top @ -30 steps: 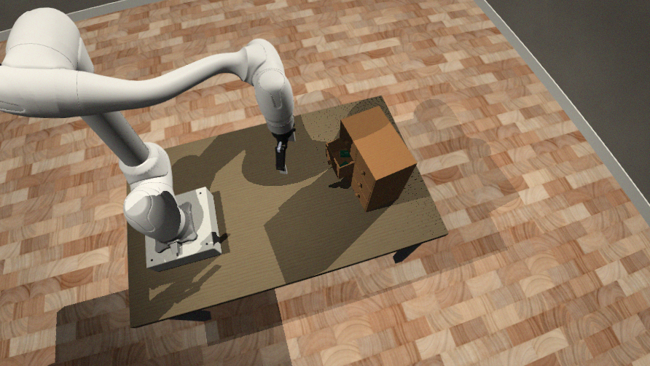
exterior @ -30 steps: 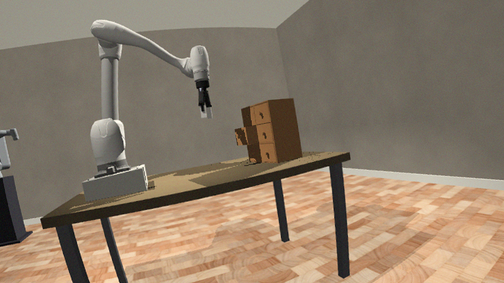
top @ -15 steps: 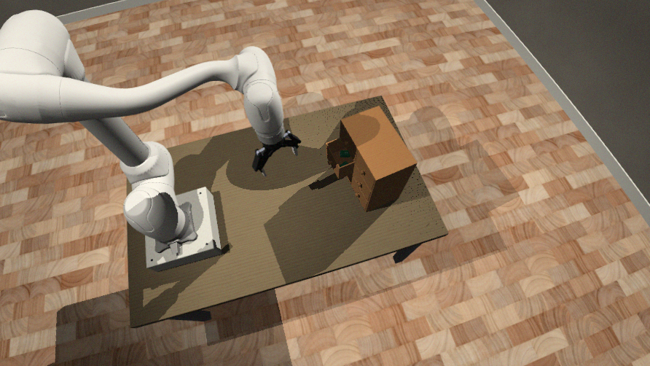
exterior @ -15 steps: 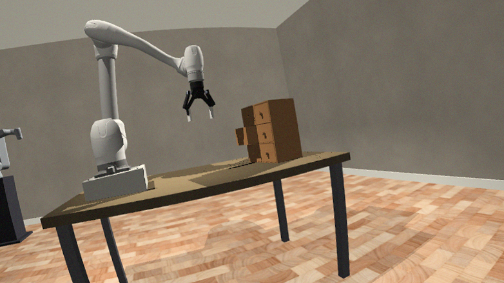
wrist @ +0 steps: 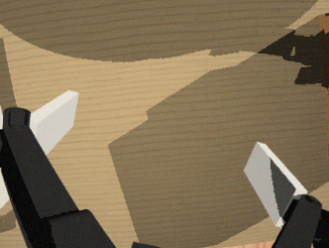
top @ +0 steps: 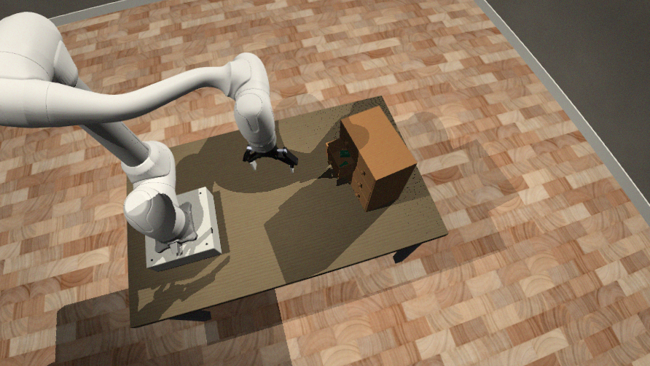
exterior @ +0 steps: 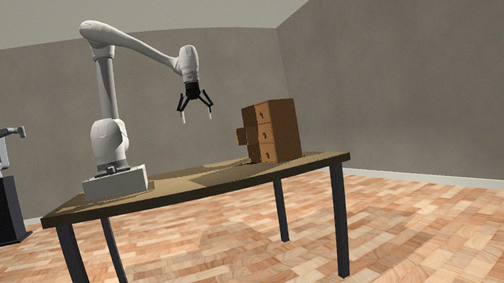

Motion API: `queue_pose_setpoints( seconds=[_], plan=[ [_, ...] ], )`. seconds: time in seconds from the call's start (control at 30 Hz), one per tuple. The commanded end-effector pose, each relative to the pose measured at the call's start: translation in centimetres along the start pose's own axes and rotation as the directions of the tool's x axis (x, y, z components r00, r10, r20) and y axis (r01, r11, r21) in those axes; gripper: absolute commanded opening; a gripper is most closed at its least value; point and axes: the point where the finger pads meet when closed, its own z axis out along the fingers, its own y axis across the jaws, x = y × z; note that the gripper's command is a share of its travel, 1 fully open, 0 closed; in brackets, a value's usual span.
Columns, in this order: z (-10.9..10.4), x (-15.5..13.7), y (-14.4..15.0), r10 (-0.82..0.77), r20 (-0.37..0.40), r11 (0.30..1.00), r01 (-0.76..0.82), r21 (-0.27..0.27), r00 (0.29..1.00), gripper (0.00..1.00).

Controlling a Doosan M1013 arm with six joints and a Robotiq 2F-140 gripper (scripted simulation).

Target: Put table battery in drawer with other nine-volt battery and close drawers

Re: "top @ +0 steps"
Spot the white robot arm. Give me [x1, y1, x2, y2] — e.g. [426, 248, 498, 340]
[0, 12, 276, 256]

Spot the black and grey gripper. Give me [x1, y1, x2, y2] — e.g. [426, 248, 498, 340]
[243, 143, 298, 173]

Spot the orange-brown wooden chest of drawers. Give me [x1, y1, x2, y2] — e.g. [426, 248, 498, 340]
[340, 106, 417, 212]

